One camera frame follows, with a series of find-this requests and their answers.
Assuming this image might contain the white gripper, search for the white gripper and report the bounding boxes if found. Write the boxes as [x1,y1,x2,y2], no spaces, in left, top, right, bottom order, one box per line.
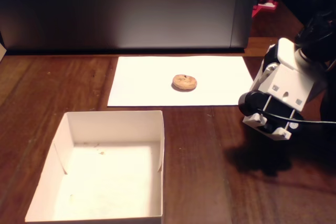
[249,37,328,112]

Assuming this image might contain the round mini cookie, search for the round mini cookie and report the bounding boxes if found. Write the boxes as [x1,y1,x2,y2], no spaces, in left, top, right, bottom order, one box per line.
[172,74,197,91]

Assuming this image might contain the white cardboard box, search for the white cardboard box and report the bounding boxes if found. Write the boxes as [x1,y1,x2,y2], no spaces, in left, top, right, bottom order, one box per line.
[24,110,165,224]

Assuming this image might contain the red plastic clamp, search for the red plastic clamp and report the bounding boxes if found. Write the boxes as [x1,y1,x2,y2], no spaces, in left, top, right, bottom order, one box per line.
[251,0,279,19]

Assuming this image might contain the white paper sheet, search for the white paper sheet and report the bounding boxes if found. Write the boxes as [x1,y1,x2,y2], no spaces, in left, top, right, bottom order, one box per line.
[107,56,255,108]

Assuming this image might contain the white card edge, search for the white card edge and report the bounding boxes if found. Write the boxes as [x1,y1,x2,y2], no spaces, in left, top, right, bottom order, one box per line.
[0,41,7,63]

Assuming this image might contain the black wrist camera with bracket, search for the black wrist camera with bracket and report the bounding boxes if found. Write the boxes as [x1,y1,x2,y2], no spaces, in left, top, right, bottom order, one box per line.
[237,90,305,141]

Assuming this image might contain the black camera cable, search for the black camera cable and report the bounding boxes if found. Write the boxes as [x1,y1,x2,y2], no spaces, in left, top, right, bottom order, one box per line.
[256,108,336,125]

